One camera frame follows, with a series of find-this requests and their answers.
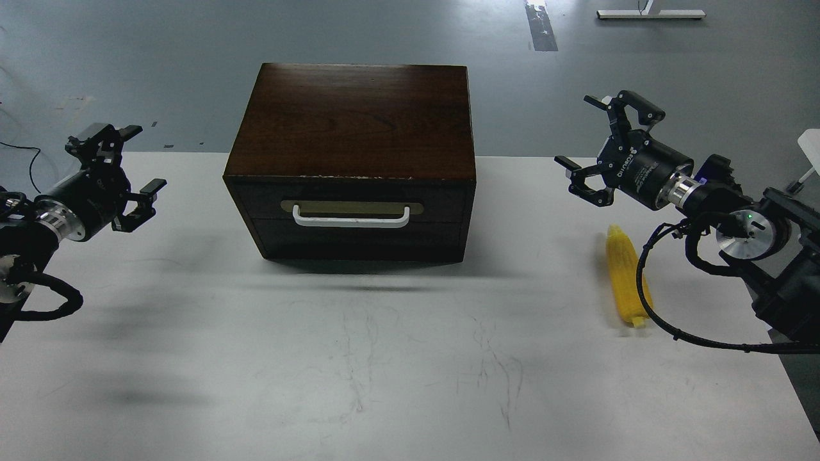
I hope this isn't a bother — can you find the yellow corn cob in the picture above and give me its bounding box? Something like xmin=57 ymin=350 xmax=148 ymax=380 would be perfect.
xmin=605 ymin=224 xmax=648 ymax=328

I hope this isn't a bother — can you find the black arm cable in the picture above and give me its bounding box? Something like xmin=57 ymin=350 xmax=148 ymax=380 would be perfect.
xmin=635 ymin=221 xmax=820 ymax=355
xmin=13 ymin=272 xmax=85 ymax=322

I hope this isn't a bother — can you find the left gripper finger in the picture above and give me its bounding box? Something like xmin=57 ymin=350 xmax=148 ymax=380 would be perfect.
xmin=111 ymin=179 xmax=167 ymax=233
xmin=65 ymin=124 xmax=144 ymax=172

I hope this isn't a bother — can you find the white metal stand base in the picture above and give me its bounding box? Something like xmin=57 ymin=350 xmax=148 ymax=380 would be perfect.
xmin=596 ymin=1 xmax=707 ymax=20

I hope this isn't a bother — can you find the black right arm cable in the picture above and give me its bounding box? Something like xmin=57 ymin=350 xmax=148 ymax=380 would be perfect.
xmin=635 ymin=221 xmax=820 ymax=355

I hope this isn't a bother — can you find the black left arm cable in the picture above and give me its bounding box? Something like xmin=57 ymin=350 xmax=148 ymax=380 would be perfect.
xmin=13 ymin=272 xmax=85 ymax=322

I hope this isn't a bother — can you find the wooden drawer with white handle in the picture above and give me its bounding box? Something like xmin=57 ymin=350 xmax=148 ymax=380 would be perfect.
xmin=240 ymin=186 xmax=474 ymax=229

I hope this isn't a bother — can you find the dark wooden drawer cabinet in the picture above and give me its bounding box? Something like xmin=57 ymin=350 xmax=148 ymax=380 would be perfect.
xmin=223 ymin=62 xmax=477 ymax=263

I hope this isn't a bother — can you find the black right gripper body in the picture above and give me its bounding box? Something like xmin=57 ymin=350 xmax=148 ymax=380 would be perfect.
xmin=598 ymin=131 xmax=694 ymax=211

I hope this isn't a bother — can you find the black floor tape strip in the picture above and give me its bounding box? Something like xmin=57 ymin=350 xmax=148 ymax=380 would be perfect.
xmin=523 ymin=1 xmax=557 ymax=53

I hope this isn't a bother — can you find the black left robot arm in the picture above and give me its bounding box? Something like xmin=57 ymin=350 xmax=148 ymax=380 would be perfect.
xmin=1 ymin=123 xmax=167 ymax=337

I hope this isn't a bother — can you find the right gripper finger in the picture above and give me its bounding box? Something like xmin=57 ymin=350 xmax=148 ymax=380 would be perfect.
xmin=584 ymin=90 xmax=666 ymax=138
xmin=554 ymin=156 xmax=617 ymax=208

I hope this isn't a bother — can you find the thin black floor cable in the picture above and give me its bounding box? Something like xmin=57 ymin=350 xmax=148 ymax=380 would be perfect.
xmin=0 ymin=142 xmax=43 ymax=195

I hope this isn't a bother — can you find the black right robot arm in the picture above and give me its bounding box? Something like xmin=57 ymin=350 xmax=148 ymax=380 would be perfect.
xmin=555 ymin=90 xmax=818 ymax=354

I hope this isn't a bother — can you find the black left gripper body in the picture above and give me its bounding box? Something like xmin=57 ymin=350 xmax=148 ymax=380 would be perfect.
xmin=35 ymin=168 xmax=131 ymax=242

